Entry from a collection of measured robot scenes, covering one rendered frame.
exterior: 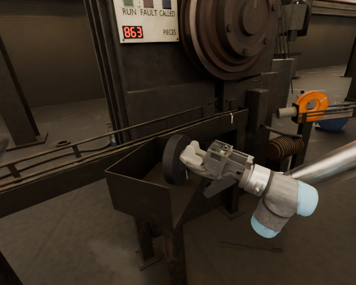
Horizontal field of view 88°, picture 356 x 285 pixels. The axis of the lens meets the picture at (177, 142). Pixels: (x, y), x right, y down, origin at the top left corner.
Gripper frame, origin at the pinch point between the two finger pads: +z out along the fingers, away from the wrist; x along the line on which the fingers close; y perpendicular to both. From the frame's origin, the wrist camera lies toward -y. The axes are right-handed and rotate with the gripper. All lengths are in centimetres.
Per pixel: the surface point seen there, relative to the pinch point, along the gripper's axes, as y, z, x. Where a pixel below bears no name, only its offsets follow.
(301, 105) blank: 9, -37, -76
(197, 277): -69, -20, -8
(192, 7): 40, 18, -33
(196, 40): 30.0, 14.8, -34.0
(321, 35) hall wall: 165, -191, -1425
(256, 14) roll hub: 42, -3, -46
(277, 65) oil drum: 15, -20, -319
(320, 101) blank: 13, -45, -79
